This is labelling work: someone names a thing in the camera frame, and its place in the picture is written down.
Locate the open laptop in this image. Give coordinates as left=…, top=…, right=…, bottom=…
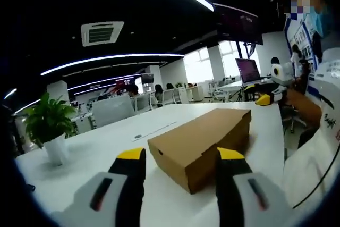
left=235, top=57, right=269, bottom=84

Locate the office chair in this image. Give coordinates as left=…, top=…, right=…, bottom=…
left=280, top=103, right=308, bottom=134

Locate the green potted plant white pot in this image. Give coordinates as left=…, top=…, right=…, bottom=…
left=23, top=92, right=79, bottom=166

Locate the white ceiling air conditioner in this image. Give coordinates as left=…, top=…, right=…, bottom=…
left=80, top=21, right=125, bottom=48

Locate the black cable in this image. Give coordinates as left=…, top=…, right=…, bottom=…
left=292, top=136, right=338, bottom=209

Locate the blue white wall poster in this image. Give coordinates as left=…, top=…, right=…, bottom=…
left=283, top=14, right=324, bottom=80

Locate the brown cardboard shoe box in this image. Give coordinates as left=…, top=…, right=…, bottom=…
left=147, top=108, right=252, bottom=195

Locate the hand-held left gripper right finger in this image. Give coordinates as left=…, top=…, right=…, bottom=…
left=215, top=147, right=293, bottom=227

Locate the straight ceiling light strip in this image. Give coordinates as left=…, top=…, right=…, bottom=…
left=40, top=53, right=185, bottom=77

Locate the hanging black screen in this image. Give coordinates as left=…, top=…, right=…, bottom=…
left=213, top=2, right=264, bottom=46

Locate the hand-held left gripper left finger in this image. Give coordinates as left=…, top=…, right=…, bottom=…
left=49, top=147, right=147, bottom=227

